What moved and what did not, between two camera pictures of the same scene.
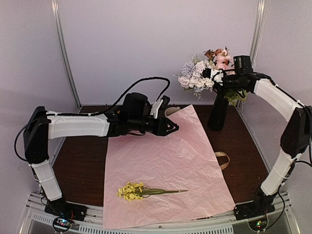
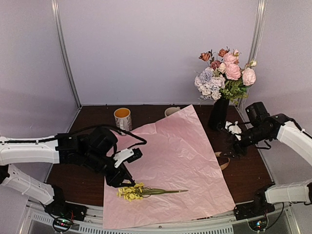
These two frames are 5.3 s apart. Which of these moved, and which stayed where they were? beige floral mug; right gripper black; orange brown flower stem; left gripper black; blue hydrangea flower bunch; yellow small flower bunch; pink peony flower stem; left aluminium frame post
Moved: left gripper black; right gripper black; blue hydrangea flower bunch; orange brown flower stem; pink peony flower stem
Stayed: beige floral mug; left aluminium frame post; yellow small flower bunch
